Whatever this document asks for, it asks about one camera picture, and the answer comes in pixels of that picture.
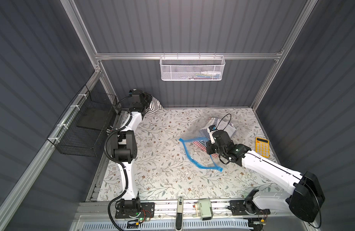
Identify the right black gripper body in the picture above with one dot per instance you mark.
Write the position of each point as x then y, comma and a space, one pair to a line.
213, 144

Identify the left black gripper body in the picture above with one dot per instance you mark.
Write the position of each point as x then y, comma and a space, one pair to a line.
147, 99

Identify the black white striped tank top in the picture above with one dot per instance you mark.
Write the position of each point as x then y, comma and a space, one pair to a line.
154, 106

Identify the clear vacuum bag blue zipper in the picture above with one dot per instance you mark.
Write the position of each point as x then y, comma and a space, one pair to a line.
195, 145

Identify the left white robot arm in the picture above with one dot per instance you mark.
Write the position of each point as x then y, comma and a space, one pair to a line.
121, 148

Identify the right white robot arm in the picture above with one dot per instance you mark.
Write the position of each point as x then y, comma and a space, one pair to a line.
302, 196

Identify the yellow calculator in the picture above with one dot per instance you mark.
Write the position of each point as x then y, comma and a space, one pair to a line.
262, 147

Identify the pens in mug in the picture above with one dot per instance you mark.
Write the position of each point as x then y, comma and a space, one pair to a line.
110, 130

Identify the pale green box device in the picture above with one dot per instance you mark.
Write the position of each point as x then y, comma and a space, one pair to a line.
204, 209

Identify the markers in white basket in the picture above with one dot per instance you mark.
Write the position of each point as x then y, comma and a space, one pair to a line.
204, 75

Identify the black white handheld tool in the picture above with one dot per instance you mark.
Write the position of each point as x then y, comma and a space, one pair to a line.
179, 214

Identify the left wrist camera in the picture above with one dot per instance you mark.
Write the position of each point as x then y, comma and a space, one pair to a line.
133, 92

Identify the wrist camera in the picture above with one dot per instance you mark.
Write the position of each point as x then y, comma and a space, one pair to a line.
133, 92
211, 130

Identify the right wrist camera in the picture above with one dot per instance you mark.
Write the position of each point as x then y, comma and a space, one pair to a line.
211, 130

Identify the white wire mesh basket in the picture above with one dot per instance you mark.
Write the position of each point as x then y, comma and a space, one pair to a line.
173, 68

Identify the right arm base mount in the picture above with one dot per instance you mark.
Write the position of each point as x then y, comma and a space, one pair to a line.
241, 208

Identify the black wire mesh basket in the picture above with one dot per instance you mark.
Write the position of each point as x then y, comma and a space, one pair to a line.
83, 131

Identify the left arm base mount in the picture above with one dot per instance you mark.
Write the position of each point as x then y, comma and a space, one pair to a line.
134, 209

